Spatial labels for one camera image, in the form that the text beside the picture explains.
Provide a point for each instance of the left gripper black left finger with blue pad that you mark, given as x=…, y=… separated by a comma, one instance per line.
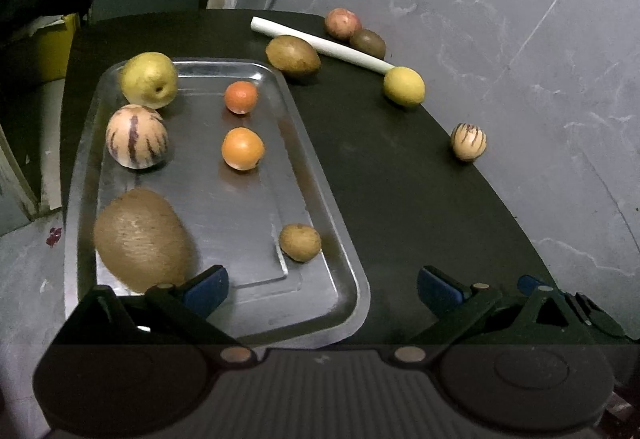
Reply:
x=166, y=314

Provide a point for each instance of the brown kiwi near leek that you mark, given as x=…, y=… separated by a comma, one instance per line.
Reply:
x=293, y=56

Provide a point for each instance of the yellow lemon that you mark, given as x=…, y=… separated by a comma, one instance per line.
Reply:
x=404, y=86

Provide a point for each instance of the yellow box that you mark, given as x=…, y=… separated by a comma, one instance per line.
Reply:
x=52, y=38

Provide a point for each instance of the striped pepino melon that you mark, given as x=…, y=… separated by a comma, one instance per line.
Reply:
x=469, y=142
x=136, y=137

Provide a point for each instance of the dark green kiwi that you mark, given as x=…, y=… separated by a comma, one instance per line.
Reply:
x=368, y=42

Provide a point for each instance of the silver metal tray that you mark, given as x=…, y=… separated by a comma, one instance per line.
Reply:
x=234, y=217

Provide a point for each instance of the yellow-green pear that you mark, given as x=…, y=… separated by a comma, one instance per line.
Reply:
x=149, y=79

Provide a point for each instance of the orange mandarin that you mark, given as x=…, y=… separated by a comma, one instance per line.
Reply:
x=242, y=149

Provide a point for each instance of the small orange tangerine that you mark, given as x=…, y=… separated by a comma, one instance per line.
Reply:
x=241, y=97

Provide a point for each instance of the large brown kiwi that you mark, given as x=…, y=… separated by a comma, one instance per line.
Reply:
x=142, y=242

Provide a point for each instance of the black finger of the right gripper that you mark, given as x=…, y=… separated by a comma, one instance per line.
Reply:
x=585, y=308

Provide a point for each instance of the white leek stalk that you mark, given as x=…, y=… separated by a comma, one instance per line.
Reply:
x=321, y=45

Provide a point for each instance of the pink red apple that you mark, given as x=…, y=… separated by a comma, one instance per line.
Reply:
x=342, y=23

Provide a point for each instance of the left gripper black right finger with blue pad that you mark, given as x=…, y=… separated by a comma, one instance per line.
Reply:
x=481, y=314

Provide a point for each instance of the small tan longan fruit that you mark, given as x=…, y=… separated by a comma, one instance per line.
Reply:
x=300, y=242

